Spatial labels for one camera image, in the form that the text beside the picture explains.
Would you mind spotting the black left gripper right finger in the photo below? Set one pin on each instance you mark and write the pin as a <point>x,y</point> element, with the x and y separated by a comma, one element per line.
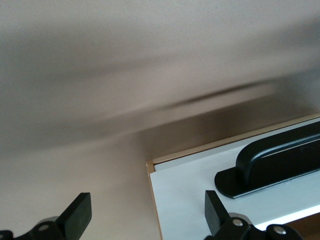
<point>215,212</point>

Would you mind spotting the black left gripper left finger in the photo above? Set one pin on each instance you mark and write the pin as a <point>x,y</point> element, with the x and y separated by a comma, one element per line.
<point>77,215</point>

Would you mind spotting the light wooden drawer cabinet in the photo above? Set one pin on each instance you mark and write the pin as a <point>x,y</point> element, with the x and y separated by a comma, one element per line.
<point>149,164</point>

